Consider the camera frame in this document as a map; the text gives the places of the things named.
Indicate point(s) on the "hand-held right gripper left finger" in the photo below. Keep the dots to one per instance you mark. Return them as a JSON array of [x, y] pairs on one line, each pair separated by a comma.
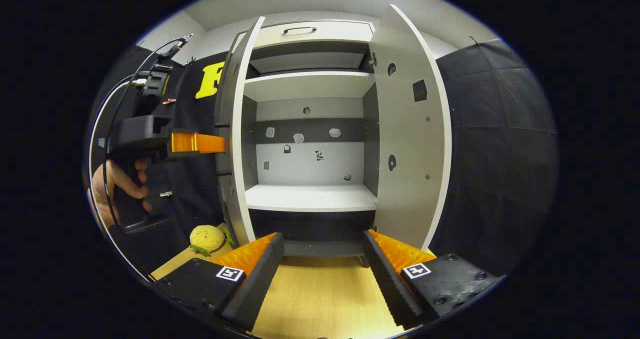
[[252, 289]]

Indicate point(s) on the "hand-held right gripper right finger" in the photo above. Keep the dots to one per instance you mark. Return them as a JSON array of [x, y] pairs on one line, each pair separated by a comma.
[[390, 289]]

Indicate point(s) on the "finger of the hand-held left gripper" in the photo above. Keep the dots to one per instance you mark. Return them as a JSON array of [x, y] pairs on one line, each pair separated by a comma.
[[195, 143]]

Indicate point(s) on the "grey cabinet door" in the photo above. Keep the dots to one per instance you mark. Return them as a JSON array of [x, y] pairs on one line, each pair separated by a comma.
[[232, 104], [405, 179]]

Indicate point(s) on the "grey double-door shoe cabinet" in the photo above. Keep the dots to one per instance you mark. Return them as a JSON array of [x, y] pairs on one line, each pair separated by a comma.
[[310, 169]]

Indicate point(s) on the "white cabinet shelf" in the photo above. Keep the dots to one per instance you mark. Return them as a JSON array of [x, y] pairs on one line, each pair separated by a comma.
[[310, 198], [310, 85]]

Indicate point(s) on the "grey cabinet drawer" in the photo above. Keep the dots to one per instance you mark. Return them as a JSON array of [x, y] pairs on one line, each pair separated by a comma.
[[340, 30]]

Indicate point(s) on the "yellow plush toy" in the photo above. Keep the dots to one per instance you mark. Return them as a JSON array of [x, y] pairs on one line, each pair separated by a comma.
[[206, 238]]

